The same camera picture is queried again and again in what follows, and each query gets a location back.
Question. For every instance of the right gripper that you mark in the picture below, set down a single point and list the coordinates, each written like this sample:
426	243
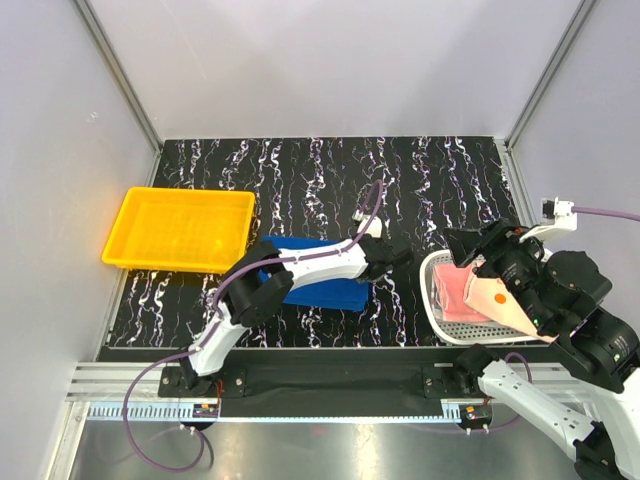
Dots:
491	241

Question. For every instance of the orange patterned towel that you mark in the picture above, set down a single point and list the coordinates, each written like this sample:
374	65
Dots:
490	298

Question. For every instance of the blue towel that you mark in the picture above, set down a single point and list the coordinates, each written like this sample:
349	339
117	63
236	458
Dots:
340	294

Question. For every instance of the pink white towel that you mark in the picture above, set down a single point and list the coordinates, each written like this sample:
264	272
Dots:
452	287

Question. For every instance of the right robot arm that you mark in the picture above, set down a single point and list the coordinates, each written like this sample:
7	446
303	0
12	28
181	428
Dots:
561	295

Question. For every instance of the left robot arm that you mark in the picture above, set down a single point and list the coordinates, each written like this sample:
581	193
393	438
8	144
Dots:
253	291

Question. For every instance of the white plastic basket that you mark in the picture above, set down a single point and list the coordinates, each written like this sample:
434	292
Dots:
459	333

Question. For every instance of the right controller board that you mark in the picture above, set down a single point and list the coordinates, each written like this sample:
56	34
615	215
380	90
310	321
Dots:
477	413

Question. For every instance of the controller board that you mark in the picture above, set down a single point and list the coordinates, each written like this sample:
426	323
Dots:
206	410
477	413

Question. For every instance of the yellow plastic bin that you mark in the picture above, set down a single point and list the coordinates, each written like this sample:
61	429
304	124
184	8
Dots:
183	230

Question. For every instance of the left controller board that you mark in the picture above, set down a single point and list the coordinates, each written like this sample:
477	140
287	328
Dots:
206	410

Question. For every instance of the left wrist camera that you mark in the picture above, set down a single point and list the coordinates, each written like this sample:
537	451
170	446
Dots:
367	224

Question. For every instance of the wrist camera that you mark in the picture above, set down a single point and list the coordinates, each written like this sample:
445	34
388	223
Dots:
558	220
367	224

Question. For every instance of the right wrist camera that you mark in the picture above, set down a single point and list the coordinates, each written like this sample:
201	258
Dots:
558	220

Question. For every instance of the right aluminium frame post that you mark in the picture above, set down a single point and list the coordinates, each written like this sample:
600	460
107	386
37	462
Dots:
568	38

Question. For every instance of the aluminium frame post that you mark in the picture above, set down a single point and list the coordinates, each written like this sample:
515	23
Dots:
109	56
568	38

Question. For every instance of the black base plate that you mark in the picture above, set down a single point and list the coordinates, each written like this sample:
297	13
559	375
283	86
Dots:
324	383

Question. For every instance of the left aluminium frame post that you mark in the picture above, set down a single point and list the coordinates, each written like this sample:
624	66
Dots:
109	56

